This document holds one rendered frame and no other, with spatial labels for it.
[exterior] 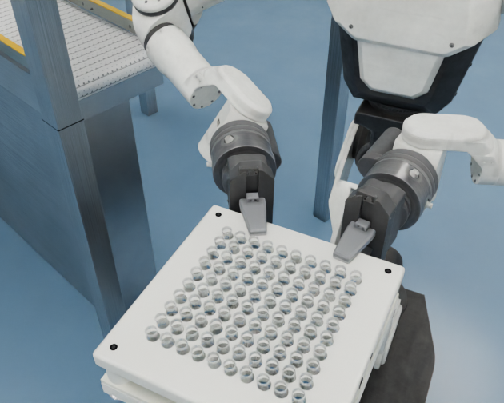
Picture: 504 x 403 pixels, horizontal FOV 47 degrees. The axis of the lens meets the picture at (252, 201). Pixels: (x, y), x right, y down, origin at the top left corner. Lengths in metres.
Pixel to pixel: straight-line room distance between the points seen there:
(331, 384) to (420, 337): 1.23
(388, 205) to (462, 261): 1.61
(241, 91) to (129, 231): 1.03
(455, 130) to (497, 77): 2.67
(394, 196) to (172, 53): 0.44
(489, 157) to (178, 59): 0.48
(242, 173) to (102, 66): 0.73
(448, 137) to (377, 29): 0.27
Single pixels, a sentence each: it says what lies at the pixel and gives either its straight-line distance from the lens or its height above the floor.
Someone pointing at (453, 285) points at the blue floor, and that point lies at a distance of 2.19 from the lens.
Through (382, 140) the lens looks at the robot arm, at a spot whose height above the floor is 1.08.
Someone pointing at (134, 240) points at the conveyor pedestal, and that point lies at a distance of 1.86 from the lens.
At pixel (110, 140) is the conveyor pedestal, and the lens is 1.61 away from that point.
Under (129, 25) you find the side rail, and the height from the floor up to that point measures 0.96.
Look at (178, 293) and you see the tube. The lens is 0.63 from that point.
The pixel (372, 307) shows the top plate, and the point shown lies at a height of 1.09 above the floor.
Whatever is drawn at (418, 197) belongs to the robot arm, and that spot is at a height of 1.10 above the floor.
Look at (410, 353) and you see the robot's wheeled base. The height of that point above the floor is 0.17.
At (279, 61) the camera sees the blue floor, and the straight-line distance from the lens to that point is 3.39.
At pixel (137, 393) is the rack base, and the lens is 0.63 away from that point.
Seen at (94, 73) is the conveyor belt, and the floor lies 0.94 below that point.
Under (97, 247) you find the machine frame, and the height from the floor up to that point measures 0.56.
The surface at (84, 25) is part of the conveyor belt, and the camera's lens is 1.59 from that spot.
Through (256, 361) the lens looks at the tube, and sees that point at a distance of 0.59.
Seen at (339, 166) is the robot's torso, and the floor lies 0.85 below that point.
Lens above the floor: 1.57
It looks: 41 degrees down
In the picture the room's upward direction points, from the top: straight up
